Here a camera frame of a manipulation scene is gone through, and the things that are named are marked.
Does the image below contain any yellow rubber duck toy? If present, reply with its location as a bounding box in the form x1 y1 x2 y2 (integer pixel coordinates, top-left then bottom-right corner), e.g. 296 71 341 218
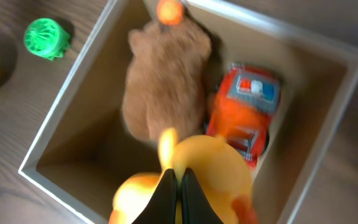
109 128 259 224

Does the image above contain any brown plush toy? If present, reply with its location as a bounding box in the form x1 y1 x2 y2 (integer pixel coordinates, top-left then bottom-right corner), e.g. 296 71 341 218
121 0 213 143

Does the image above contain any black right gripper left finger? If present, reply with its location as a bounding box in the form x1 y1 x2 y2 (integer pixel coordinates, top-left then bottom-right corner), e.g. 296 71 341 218
132 169 177 224

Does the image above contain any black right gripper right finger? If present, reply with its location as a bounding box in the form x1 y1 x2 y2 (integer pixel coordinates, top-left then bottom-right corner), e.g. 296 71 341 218
181 168 223 224

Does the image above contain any white cardboard box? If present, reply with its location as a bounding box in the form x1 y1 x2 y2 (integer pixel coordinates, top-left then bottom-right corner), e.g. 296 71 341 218
19 0 358 223

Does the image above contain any green plastic cylinder toy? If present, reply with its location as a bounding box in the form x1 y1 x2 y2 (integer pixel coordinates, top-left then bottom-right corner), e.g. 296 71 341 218
24 17 71 60

